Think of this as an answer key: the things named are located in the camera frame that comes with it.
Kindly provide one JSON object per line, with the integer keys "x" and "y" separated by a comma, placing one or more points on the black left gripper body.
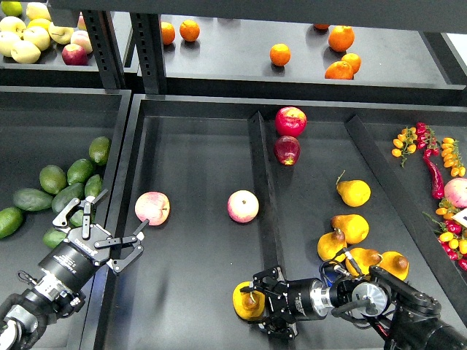
{"x": 75, "y": 261}

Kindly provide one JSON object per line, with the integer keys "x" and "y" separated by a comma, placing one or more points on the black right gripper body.
{"x": 300, "y": 300}

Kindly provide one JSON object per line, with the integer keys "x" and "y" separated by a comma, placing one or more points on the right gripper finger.
{"x": 268, "y": 282}
{"x": 279, "y": 325}

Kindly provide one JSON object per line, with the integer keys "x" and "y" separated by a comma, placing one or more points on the yellow pear with brown top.
{"x": 249, "y": 306}

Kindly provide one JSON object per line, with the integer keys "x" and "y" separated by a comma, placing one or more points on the dark green avocado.
{"x": 76, "y": 219}

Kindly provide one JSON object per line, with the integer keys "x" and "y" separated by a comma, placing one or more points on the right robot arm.
{"x": 402, "y": 316}

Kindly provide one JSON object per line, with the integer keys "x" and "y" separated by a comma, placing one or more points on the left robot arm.
{"x": 25, "y": 316}

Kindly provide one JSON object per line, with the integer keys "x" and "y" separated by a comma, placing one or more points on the green avocado bottom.
{"x": 53, "y": 237}

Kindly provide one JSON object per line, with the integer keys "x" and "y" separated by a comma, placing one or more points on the dark avocado centre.
{"x": 62, "y": 199}

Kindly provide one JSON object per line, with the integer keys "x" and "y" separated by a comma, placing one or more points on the dark avocado left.
{"x": 30, "y": 199}

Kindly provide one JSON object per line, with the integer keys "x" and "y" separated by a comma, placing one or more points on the green avocado round left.
{"x": 52, "y": 179}

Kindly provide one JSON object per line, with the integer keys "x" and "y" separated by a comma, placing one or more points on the green avocado narrow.
{"x": 93, "y": 186}

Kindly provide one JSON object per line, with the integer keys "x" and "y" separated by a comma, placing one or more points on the bright green avocado edge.
{"x": 11, "y": 219}

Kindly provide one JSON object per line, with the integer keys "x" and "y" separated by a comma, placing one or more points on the green avocado upper middle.
{"x": 80, "y": 171}

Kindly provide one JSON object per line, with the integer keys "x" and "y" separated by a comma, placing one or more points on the yellow pear left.
{"x": 330, "y": 244}

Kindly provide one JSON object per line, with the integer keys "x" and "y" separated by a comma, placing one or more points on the green avocado top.
{"x": 99, "y": 150}

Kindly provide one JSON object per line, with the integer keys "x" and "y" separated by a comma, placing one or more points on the yellow pear middle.
{"x": 354, "y": 226}

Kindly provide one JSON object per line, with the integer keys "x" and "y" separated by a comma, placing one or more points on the yellow pear right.
{"x": 396, "y": 264}

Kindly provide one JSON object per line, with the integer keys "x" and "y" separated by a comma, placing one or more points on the yellow pear upper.
{"x": 354, "y": 192}

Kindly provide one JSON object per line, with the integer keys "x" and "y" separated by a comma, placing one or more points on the black tray divider left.
{"x": 269, "y": 235}

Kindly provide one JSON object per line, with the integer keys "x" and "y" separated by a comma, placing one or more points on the black tray divider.
{"x": 449, "y": 276}
{"x": 269, "y": 235}

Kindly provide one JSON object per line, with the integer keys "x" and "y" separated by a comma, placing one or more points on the pink apple left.
{"x": 152, "y": 206}

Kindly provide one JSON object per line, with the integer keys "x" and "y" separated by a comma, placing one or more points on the pink apple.
{"x": 152, "y": 206}
{"x": 243, "y": 206}

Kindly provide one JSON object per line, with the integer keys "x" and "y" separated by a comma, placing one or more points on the pink apple centre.
{"x": 243, "y": 206}

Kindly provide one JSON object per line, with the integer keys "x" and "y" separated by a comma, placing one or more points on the black centre tray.
{"x": 177, "y": 295}

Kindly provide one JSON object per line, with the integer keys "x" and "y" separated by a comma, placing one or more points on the dark red apple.
{"x": 287, "y": 150}

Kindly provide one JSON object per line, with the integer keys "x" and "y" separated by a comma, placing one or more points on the black upper left shelf tray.
{"x": 51, "y": 71}

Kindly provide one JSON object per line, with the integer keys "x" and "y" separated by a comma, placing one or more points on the black tray divider right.
{"x": 449, "y": 276}

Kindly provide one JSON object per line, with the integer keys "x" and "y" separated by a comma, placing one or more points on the bright red apple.
{"x": 290, "y": 121}

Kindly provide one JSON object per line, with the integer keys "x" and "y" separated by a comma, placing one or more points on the mixed cherry tomato bunch lower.
{"x": 449, "y": 232}

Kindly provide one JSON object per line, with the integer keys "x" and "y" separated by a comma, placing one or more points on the red apple on shelf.
{"x": 74, "y": 55}

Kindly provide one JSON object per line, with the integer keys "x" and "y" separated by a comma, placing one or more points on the pale yellow apple front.
{"x": 25, "y": 52}

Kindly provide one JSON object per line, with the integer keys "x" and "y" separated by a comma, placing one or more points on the red chili pepper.
{"x": 437, "y": 182}

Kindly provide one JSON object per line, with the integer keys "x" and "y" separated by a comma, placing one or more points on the white label card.
{"x": 461, "y": 217}

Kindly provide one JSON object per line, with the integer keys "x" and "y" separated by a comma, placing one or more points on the pink peach on shelf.
{"x": 82, "y": 39}

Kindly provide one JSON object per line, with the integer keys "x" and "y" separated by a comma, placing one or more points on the pale yellow apple with stem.
{"x": 60, "y": 34}

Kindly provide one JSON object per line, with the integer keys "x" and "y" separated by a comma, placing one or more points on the pale yellow apple centre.
{"x": 38, "y": 36}

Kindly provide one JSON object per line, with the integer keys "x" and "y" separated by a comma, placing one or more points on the black perforated post left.
{"x": 105, "y": 49}

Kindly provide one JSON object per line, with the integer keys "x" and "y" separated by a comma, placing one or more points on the black perforated post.
{"x": 149, "y": 46}
{"x": 105, "y": 49}

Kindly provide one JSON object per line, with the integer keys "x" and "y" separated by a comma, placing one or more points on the black perforated post right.
{"x": 149, "y": 46}

